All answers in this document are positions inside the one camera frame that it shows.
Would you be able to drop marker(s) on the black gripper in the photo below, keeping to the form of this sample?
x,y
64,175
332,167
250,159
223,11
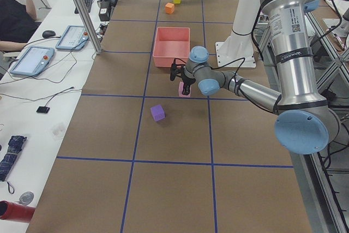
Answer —
x,y
187,80

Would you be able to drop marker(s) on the pink foam block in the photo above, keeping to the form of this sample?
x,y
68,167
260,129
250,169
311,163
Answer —
x,y
181,89

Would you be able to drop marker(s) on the purple foam block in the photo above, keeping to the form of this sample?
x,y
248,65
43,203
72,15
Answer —
x,y
157,112

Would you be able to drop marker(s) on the orange foam block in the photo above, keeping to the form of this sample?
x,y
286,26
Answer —
x,y
169,8

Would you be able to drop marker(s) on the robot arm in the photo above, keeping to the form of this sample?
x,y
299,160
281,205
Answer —
x,y
305,124

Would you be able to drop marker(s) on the pink plastic bin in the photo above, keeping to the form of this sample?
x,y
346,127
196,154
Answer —
x,y
171,43

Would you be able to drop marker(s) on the black box on desk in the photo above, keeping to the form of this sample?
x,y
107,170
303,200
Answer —
x,y
104,11

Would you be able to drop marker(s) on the far teach pendant tablet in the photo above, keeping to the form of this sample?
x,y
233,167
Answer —
x,y
74,38

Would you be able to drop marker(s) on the teach pendant tablet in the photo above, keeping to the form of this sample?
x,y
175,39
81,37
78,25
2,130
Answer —
x,y
74,38
33,61

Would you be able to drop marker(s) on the small black device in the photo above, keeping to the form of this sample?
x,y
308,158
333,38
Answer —
x,y
43,109

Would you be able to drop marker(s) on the black computer mouse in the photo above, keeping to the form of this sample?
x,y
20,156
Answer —
x,y
48,34

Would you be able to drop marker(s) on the near teach pendant tablet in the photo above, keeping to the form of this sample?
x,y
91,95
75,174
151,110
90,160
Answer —
x,y
33,61

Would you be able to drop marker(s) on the folded blue umbrella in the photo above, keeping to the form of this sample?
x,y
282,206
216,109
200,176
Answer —
x,y
15,146

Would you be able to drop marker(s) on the seated person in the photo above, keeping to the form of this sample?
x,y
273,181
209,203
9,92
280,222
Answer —
x,y
17,24

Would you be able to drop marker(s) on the round metal lid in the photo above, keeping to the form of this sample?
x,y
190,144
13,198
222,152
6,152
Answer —
x,y
26,198

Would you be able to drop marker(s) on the red bottle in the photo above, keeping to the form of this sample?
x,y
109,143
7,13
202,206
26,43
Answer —
x,y
16,212

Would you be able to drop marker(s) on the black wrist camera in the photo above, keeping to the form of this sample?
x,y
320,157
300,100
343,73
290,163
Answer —
x,y
173,71

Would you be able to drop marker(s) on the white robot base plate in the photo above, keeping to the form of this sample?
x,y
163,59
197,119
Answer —
x,y
229,54

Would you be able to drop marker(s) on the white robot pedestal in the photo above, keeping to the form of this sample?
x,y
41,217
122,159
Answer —
x,y
246,14

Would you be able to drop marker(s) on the aluminium frame post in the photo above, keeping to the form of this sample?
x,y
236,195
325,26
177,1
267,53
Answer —
x,y
87,22

